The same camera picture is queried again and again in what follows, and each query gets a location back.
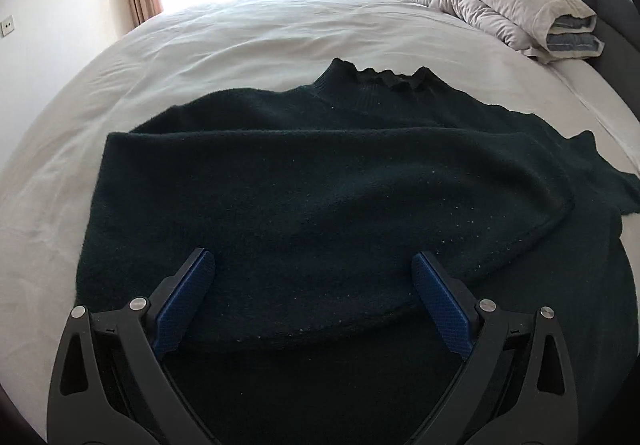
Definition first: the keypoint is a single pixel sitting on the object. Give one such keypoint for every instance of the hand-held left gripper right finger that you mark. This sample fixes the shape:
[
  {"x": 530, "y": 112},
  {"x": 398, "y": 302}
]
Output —
[{"x": 442, "y": 305}]

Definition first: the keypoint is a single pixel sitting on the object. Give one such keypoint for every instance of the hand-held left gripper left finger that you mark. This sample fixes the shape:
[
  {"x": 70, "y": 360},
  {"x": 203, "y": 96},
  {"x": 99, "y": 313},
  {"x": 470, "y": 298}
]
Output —
[{"x": 184, "y": 305}]

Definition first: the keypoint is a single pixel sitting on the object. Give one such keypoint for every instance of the dark green knit sweater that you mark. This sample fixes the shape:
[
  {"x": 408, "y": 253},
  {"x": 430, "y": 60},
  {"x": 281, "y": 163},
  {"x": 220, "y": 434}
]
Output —
[{"x": 310, "y": 185}]

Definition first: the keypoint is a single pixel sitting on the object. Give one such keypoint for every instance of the bed with white sheet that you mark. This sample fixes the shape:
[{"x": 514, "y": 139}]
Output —
[{"x": 240, "y": 40}]

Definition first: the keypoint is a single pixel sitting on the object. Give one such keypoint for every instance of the dark grey upholstered headboard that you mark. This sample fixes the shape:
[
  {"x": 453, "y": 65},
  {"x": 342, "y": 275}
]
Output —
[{"x": 615, "y": 10}]

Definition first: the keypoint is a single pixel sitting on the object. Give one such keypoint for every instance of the white wall socket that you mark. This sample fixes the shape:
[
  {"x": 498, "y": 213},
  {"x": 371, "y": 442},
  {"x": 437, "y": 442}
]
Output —
[{"x": 7, "y": 25}]

